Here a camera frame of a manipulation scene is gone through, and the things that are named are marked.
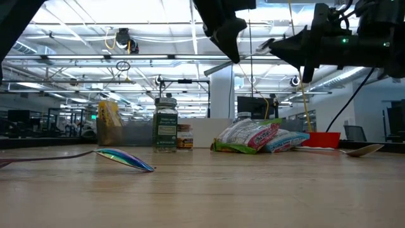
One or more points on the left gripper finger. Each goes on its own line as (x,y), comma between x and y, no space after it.
(231,38)

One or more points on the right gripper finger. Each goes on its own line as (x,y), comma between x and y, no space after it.
(294,39)
(295,57)

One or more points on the silver metal spoon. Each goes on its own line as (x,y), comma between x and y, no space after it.
(364,151)
(218,68)

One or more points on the white-capped white-label spice jar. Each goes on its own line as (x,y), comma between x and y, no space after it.
(244,116)

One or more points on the green and pink ramen packet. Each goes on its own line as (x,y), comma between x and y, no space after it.
(246,136)

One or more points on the green-label glass spice jar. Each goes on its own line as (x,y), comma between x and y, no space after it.
(165,126)

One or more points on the yellow Maruchan ramen packet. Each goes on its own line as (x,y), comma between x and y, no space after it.
(109,117)

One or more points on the blue-edged ramen packet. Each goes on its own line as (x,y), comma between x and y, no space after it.
(289,139)

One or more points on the grey mesh office chair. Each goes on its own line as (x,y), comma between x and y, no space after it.
(354,133)

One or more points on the red plastic bowl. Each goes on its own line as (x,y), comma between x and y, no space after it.
(324,141)

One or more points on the white plastic bin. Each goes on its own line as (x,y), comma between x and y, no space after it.
(205,133)

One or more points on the small cork-topped spice jar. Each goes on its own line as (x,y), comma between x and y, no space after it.
(185,139)

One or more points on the rainbow iridescent metal spoon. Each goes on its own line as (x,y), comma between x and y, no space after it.
(126,160)

